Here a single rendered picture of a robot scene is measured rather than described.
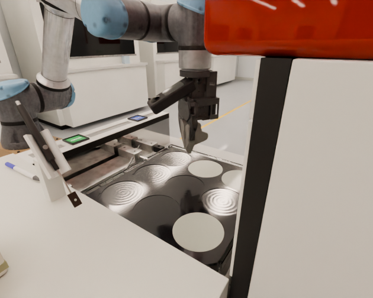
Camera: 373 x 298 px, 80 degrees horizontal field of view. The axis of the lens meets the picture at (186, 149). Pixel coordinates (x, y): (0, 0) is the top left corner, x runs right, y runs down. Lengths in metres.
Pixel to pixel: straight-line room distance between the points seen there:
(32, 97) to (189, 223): 0.74
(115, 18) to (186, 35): 0.14
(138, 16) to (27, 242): 0.43
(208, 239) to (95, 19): 0.44
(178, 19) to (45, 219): 0.45
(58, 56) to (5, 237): 0.66
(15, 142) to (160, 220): 0.68
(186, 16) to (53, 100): 0.67
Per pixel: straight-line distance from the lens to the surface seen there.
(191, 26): 0.51
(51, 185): 0.47
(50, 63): 0.97
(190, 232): 0.46
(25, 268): 0.39
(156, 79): 5.18
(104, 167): 0.74
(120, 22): 0.48
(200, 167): 0.66
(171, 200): 0.53
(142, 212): 0.51
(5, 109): 0.99
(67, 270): 0.36
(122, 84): 4.24
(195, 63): 0.51
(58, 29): 0.91
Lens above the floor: 1.23
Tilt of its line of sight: 25 degrees down
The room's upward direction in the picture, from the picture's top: straight up
